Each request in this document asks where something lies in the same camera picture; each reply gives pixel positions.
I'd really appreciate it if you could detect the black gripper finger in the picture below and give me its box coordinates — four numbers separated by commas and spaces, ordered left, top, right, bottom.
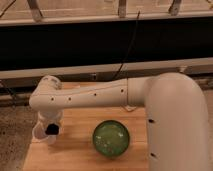
45, 124, 59, 135

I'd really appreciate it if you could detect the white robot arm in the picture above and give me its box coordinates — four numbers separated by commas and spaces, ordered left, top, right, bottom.
29, 73, 213, 171

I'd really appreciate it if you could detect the white ceramic cup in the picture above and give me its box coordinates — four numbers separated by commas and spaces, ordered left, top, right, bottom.
32, 122, 56, 145

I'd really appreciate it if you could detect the wooden board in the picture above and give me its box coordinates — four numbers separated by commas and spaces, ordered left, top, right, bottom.
23, 107, 148, 171

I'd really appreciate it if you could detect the green glass bowl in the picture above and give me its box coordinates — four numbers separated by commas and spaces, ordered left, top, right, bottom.
92, 120, 130, 158

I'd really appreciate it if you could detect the small white object on board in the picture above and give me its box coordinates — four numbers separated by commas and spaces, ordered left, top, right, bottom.
123, 105, 137, 112

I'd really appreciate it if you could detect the black hanging cable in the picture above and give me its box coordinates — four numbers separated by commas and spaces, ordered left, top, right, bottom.
111, 10, 141, 80

